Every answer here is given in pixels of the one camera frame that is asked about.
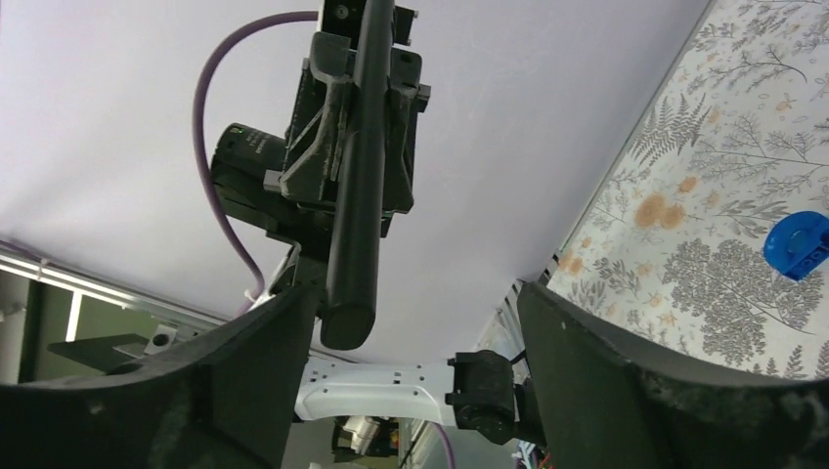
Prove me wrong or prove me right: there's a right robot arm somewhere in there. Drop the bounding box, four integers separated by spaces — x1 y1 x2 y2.
1 284 828 468

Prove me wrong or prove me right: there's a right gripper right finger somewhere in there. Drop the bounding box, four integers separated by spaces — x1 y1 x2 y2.
516 283 828 468

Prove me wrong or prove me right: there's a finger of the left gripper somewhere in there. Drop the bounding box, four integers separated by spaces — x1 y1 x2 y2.
280 32 353 204
382 48 422 213

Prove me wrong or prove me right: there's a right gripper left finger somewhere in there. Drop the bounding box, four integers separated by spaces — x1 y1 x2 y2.
1 286 318 468

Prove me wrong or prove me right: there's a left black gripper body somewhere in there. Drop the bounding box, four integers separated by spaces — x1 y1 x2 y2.
265 0 433 260

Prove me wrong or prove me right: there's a blue plastic block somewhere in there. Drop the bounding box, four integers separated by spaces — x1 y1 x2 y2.
763 211 828 281

